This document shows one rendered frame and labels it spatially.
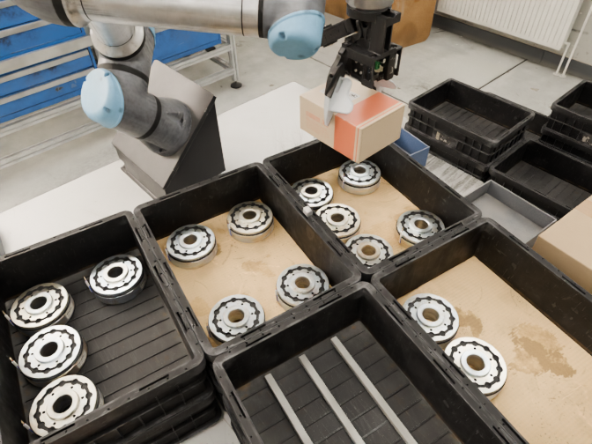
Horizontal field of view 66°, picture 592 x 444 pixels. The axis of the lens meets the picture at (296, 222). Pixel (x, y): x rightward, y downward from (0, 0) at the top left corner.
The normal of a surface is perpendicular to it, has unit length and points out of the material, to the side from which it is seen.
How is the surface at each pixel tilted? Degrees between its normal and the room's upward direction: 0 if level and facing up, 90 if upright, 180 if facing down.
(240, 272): 0
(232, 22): 102
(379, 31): 90
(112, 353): 0
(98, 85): 50
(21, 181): 0
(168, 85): 44
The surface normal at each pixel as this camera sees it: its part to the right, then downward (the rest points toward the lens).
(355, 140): -0.75, 0.48
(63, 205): -0.02, -0.70
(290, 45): -0.10, 0.99
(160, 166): -0.51, -0.17
